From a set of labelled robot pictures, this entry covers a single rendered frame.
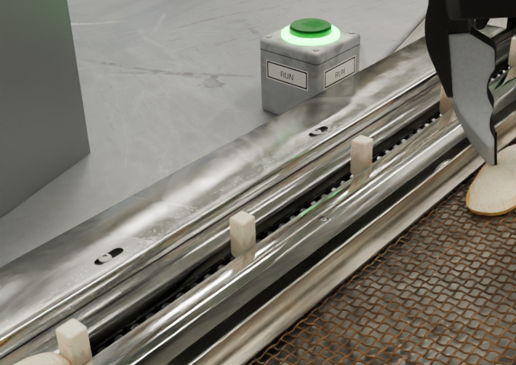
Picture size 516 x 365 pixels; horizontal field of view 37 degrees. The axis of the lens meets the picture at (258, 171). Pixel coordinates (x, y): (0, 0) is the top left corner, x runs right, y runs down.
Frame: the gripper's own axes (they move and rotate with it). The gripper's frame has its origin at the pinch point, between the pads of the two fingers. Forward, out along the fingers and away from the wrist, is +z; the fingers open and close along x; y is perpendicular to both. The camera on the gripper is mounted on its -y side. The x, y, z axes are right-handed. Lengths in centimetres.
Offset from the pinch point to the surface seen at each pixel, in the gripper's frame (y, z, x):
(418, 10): 55, 3, 13
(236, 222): -5.0, 2.5, 17.3
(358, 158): 7.8, 3.7, 11.6
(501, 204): -4.1, 1.8, 0.6
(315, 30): 21.2, -3.4, 17.4
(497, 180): -1.8, 1.3, 0.9
